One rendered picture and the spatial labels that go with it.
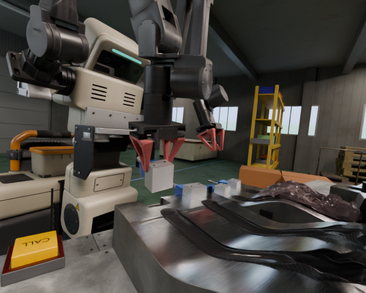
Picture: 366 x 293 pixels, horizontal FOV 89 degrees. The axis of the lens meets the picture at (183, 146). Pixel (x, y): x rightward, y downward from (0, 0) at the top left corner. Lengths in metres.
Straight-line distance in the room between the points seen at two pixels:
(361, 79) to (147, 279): 8.03
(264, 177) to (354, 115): 5.06
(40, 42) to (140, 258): 0.48
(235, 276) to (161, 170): 0.23
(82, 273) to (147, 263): 0.14
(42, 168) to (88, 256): 0.60
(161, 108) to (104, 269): 0.30
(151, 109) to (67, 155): 0.69
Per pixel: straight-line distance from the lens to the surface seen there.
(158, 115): 0.35
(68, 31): 0.58
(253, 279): 0.21
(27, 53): 0.65
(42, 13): 0.55
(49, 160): 0.97
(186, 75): 0.33
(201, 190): 0.48
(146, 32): 0.36
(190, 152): 6.59
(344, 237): 0.32
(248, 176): 3.36
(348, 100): 7.97
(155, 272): 0.29
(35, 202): 0.95
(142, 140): 0.35
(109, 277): 0.40
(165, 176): 0.39
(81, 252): 0.46
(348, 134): 7.87
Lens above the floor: 1.05
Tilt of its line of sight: 4 degrees down
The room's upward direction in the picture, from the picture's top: 5 degrees clockwise
